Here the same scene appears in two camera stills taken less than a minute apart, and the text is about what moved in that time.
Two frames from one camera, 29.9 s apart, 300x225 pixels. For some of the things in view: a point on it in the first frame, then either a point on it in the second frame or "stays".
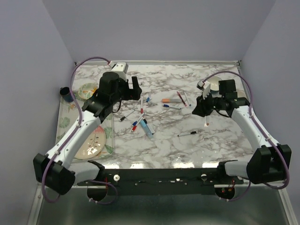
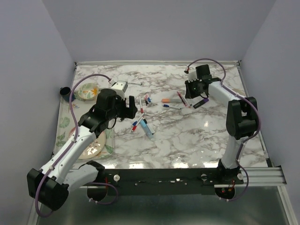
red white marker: [206, 121] -> [186, 102]
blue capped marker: [135, 122] stays
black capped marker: [146, 122] stays
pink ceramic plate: [93, 146] stays
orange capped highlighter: [171, 101] stays
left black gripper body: [128, 93] -> [122, 111]
